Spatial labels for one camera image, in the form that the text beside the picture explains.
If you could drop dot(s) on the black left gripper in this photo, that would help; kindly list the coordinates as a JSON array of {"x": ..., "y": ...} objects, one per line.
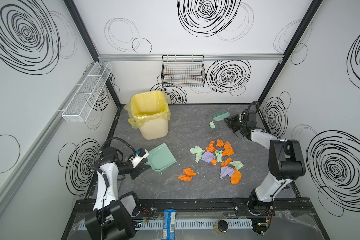
[{"x": 139, "y": 168}]

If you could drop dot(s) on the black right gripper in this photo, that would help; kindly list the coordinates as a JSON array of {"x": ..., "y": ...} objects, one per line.
[{"x": 233, "y": 122}]

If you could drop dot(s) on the green hand broom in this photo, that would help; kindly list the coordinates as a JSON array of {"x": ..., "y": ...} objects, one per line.
[{"x": 219, "y": 115}]

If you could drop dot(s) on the green plastic dustpan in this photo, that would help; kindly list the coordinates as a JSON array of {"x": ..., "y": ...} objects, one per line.
[{"x": 160, "y": 158}]

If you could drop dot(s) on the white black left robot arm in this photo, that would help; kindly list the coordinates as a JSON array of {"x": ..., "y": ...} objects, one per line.
[{"x": 112, "y": 217}]

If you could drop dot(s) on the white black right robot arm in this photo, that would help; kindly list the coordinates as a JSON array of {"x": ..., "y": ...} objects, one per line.
[{"x": 285, "y": 162}]

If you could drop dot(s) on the orange far paper scrap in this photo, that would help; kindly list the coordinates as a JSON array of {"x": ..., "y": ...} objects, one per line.
[{"x": 220, "y": 143}]

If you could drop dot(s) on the orange crumpled paper scrap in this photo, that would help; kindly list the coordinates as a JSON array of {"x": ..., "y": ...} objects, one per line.
[{"x": 211, "y": 148}]

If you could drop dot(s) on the cream plastic trash bin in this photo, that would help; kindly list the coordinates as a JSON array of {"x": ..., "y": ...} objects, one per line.
[{"x": 154, "y": 129}]

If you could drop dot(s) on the orange front paper scrap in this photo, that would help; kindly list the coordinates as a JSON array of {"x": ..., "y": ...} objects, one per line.
[{"x": 187, "y": 175}]

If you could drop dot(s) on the purple crumpled paper scrap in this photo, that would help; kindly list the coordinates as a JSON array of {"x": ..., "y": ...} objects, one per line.
[{"x": 208, "y": 157}]

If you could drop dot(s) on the purple front paper scrap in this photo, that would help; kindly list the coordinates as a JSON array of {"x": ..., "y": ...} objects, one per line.
[{"x": 226, "y": 171}]

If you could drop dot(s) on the blue snack packet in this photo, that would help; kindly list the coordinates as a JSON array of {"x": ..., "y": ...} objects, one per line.
[{"x": 169, "y": 223}]

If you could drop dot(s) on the green crumpled paper scrap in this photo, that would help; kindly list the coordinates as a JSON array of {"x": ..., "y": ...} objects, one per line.
[{"x": 198, "y": 152}]

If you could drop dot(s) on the orange front right scrap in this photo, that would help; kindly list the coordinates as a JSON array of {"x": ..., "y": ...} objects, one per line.
[{"x": 236, "y": 177}]

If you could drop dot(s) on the yellow plastic bin liner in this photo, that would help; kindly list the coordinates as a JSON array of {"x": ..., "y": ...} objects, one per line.
[{"x": 148, "y": 106}]

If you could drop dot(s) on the black round knob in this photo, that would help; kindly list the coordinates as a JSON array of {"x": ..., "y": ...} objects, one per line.
[{"x": 222, "y": 226}]

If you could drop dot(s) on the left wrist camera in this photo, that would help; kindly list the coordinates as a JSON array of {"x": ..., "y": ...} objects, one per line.
[{"x": 140, "y": 155}]

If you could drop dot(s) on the black wire wall basket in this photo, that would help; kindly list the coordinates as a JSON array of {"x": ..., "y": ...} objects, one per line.
[{"x": 183, "y": 71}]

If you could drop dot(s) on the white wire wall shelf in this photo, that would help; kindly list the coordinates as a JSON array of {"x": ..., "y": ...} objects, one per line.
[{"x": 85, "y": 97}]

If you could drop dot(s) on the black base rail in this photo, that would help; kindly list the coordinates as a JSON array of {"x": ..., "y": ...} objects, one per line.
[{"x": 238, "y": 206}]

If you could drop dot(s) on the white slotted cable duct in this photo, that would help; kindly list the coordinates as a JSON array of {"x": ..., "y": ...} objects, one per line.
[{"x": 200, "y": 224}]

